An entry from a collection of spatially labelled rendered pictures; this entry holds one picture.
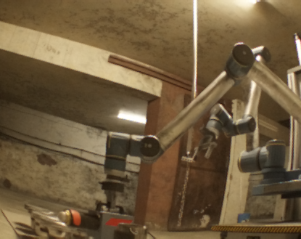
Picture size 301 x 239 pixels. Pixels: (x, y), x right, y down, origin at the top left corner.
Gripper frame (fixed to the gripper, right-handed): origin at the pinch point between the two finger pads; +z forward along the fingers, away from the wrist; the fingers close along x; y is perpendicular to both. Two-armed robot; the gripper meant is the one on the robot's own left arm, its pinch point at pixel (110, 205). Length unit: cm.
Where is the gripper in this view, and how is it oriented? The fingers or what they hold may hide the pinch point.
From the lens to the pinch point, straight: 166.0
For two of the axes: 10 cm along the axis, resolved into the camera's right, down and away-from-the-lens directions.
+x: 6.7, -1.3, -7.3
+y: -7.3, -2.8, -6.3
